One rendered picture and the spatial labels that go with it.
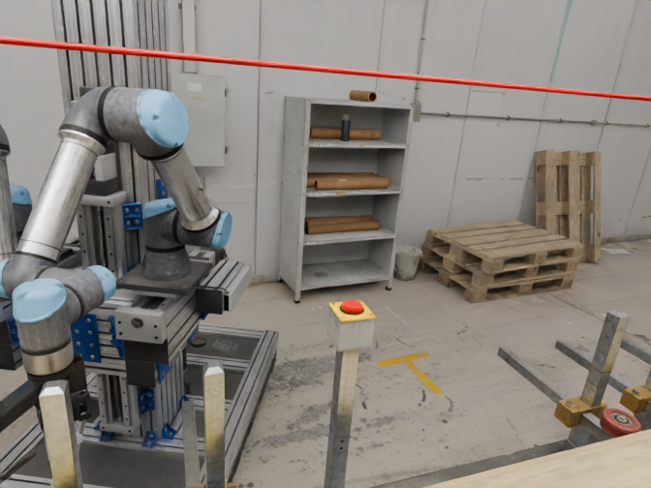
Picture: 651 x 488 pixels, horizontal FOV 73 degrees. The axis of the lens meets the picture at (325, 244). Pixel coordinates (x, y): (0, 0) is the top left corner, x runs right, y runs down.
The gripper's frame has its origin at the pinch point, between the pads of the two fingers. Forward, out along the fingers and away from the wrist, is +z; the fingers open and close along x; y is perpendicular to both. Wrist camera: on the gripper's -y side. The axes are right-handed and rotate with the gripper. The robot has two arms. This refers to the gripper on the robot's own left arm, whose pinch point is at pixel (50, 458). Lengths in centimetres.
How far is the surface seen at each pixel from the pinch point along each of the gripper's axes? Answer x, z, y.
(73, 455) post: -11.2, -8.5, 2.4
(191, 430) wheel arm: 1.8, 9.2, 28.1
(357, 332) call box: -30, -27, 48
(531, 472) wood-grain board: -56, 2, 77
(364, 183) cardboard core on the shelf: 162, -2, 238
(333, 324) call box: -25, -27, 46
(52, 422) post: -10.5, -15.8, 0.4
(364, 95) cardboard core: 172, -67, 238
